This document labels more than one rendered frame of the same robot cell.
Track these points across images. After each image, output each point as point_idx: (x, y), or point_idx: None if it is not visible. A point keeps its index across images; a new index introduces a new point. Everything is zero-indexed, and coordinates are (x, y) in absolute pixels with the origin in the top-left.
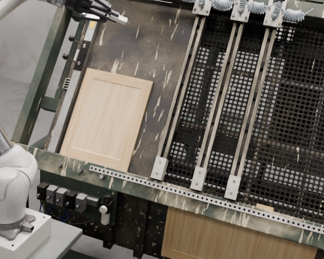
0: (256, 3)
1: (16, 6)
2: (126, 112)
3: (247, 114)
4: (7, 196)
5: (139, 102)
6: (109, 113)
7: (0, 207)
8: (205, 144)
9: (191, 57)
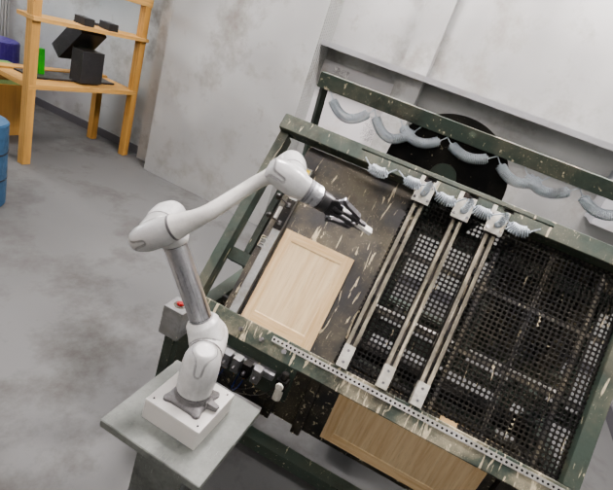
0: (483, 209)
1: (258, 189)
2: (320, 286)
3: (449, 320)
4: (203, 375)
5: (336, 279)
6: (302, 284)
7: (194, 385)
8: (399, 341)
9: (401, 245)
